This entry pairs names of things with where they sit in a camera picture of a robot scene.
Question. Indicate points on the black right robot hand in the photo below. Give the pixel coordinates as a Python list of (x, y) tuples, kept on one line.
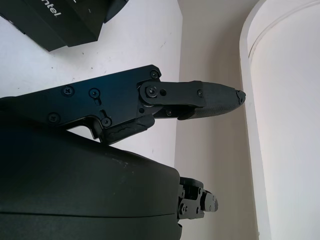
[(75, 190)]

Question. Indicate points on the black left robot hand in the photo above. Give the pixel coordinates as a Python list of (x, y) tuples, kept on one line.
[(116, 8)]

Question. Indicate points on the black RealSense box lid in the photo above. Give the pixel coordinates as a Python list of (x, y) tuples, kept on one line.
[(50, 17)]

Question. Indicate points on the white curved table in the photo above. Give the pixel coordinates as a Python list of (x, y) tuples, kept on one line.
[(287, 125)]

